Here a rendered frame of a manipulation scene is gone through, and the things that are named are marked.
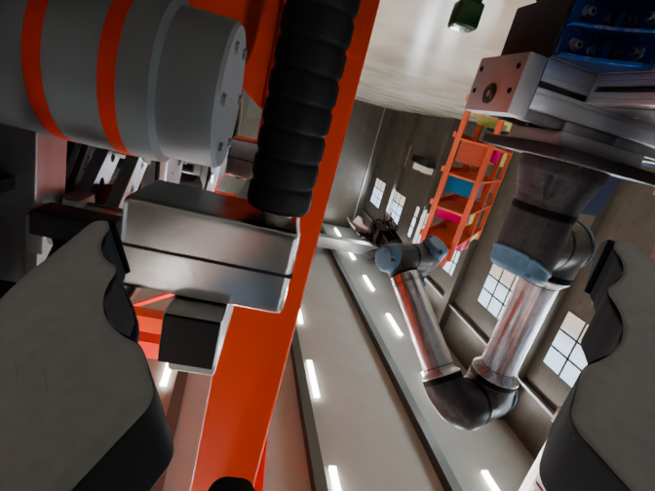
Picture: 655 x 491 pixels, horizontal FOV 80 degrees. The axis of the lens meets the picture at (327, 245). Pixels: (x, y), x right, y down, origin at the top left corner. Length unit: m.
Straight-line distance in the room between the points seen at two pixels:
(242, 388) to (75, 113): 0.76
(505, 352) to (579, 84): 0.59
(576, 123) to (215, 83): 0.59
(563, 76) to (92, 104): 0.63
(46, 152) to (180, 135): 0.14
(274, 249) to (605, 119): 0.68
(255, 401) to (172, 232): 0.83
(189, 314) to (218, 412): 0.84
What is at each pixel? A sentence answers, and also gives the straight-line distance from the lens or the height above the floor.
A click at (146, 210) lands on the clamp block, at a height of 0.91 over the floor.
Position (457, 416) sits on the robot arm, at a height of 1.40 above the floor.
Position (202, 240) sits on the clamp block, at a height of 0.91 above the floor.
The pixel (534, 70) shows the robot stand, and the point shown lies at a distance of 0.71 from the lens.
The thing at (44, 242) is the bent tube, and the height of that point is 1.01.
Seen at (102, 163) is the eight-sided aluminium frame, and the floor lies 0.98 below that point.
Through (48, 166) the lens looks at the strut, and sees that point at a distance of 0.45.
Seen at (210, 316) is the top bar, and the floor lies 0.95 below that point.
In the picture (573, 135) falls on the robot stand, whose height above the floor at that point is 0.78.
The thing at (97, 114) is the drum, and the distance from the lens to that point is 0.36.
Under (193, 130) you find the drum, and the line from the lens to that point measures 0.34.
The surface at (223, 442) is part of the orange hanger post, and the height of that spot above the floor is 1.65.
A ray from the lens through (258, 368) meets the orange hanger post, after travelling 0.96.
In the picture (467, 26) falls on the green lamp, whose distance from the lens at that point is 0.76.
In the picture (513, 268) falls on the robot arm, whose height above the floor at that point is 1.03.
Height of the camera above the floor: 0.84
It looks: 18 degrees up
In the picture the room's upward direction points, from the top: 165 degrees counter-clockwise
